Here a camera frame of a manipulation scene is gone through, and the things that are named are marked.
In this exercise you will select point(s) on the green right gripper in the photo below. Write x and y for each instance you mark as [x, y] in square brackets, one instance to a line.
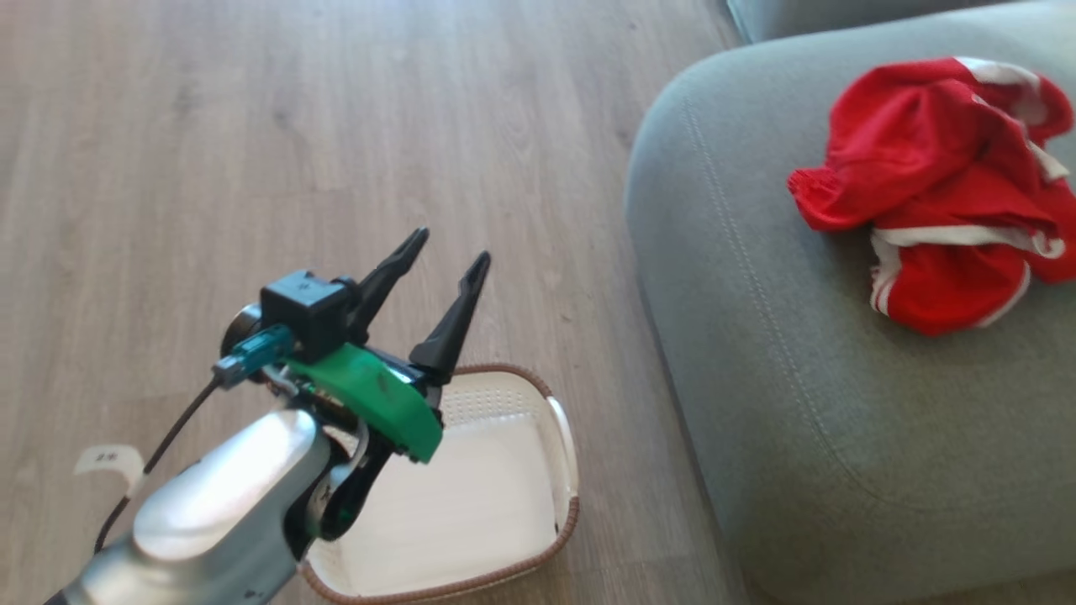
[378, 399]

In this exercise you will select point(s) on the red garment with white trim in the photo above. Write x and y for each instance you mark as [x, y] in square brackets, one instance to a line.
[933, 160]

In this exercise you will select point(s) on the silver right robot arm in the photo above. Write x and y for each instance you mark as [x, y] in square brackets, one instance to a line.
[227, 504]

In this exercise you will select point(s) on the white basket with brown rim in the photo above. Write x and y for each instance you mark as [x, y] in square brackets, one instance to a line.
[471, 504]

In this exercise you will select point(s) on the grey fabric sofa seat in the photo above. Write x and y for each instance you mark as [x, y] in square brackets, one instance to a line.
[799, 378]

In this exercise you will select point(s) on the white paper tag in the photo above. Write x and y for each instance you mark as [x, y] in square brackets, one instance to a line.
[113, 460]

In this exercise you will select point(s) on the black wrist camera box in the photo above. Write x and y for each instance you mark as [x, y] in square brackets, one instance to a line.
[307, 315]

